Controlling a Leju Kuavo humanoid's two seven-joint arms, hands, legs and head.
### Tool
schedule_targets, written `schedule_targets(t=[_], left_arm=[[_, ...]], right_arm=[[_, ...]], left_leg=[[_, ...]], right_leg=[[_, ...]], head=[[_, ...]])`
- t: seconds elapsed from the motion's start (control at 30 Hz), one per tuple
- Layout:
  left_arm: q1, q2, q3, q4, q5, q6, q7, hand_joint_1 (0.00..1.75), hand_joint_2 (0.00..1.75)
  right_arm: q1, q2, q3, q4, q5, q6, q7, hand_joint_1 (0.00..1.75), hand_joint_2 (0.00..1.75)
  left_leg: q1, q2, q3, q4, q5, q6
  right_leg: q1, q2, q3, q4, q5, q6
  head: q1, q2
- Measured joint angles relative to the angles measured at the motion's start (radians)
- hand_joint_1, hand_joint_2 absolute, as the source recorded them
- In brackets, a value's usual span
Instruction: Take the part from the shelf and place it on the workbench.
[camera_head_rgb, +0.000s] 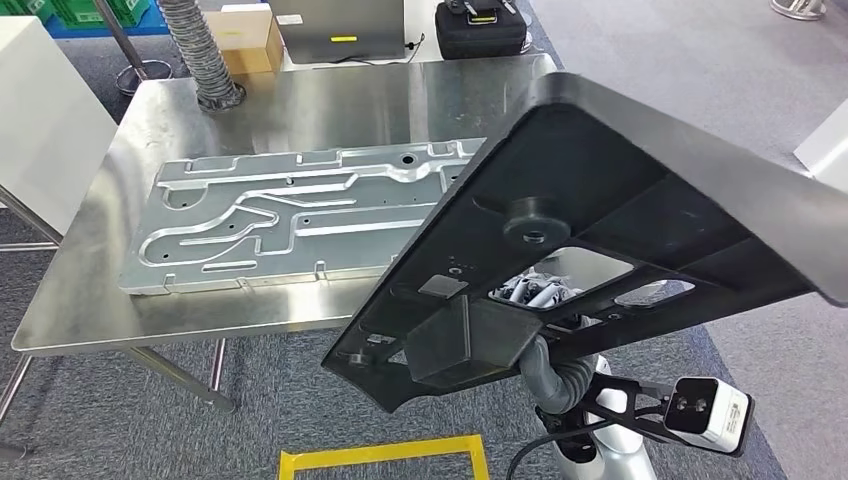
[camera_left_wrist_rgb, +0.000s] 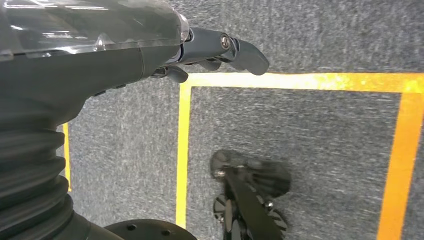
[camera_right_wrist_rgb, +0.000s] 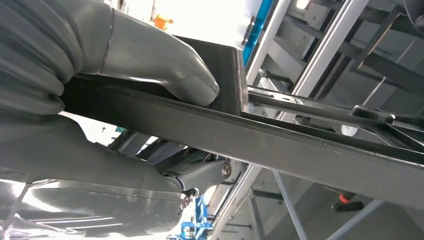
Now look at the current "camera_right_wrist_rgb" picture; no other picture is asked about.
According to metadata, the blue metal beam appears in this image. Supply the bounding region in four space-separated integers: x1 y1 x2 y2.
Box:
242 0 274 66

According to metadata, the silver metal frame beam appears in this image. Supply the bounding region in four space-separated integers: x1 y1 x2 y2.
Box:
208 0 370 240

